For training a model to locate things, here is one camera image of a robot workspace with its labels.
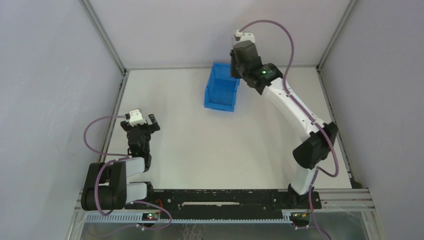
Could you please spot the back aluminium frame rail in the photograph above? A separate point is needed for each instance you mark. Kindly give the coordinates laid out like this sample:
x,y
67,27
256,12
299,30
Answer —
x,y
204,67

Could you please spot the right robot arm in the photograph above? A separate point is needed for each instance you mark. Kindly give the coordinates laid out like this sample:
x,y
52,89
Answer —
x,y
317,137

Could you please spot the aluminium frame rail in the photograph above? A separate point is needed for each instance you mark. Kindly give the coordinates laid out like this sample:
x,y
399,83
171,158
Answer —
x,y
113,53
204,67
352,4

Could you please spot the right aluminium frame rail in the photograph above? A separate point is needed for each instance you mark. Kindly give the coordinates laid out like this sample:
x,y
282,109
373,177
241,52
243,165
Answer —
x,y
352,4

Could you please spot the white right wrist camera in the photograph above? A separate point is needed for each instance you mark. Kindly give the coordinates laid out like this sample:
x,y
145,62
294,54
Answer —
x,y
240,36

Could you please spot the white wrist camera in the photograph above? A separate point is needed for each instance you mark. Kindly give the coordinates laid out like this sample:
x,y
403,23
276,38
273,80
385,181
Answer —
x,y
240,36
134,117

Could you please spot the blue plastic storage bin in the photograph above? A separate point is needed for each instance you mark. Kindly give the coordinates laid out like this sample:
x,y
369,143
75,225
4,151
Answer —
x,y
221,89

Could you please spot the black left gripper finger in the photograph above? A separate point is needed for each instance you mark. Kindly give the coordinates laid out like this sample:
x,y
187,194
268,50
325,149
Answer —
x,y
153,126
125,125

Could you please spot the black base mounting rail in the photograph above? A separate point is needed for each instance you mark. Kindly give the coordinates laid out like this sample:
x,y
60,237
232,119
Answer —
x,y
207,203

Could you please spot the left aluminium frame rail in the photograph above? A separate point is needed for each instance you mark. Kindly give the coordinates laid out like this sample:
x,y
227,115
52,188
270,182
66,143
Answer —
x,y
113,53

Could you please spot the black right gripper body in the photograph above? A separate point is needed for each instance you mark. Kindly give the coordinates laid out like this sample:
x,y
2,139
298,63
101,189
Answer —
x,y
235,71

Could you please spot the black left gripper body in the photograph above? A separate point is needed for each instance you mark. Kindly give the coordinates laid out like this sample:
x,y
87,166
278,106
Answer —
x,y
139,127

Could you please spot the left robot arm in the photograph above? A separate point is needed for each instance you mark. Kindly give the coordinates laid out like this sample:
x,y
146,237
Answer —
x,y
107,186

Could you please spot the grey slotted cable duct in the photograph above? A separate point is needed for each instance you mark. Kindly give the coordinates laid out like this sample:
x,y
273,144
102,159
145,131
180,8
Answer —
x,y
142,217

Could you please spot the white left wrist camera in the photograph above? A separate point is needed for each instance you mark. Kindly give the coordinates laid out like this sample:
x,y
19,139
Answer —
x,y
134,117

